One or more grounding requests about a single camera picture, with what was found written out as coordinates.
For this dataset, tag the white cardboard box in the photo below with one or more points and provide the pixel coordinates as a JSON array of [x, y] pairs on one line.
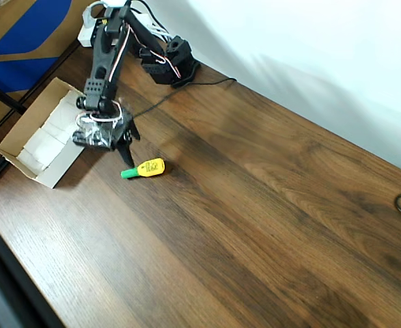
[[63, 171]]

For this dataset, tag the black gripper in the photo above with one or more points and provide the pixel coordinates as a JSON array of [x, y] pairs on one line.
[[122, 138]]

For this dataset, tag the black power adapter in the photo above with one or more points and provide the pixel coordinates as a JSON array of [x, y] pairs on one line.
[[101, 22]]

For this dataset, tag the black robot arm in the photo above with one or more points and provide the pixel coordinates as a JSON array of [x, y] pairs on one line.
[[101, 68]]

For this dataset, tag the plastic wrapped wrist camera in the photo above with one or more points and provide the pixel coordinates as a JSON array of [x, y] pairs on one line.
[[79, 137]]

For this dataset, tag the white power strip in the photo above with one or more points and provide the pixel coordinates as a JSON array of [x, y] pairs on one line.
[[84, 37]]

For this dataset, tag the yellow green marker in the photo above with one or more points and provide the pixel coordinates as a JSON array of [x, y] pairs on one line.
[[152, 166]]

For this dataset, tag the cardboard box with blue print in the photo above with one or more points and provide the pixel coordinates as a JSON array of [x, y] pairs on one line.
[[15, 27]]

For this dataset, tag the white paper padding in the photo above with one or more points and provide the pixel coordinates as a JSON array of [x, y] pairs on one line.
[[43, 147]]

